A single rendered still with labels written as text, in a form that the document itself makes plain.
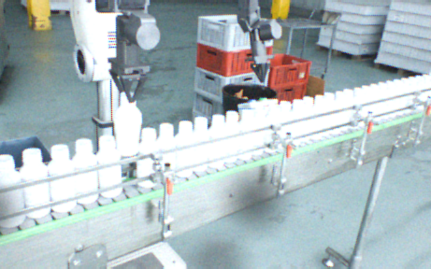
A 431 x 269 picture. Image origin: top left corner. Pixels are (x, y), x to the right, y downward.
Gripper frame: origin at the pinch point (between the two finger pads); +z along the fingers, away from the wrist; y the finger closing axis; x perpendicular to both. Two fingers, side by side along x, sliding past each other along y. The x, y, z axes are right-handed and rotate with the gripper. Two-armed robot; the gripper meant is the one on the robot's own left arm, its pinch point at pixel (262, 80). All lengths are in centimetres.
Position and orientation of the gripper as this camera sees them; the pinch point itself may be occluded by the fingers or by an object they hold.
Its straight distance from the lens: 160.5
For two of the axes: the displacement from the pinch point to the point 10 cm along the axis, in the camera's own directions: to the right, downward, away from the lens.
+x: -5.9, -0.2, 8.1
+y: 8.0, -1.8, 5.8
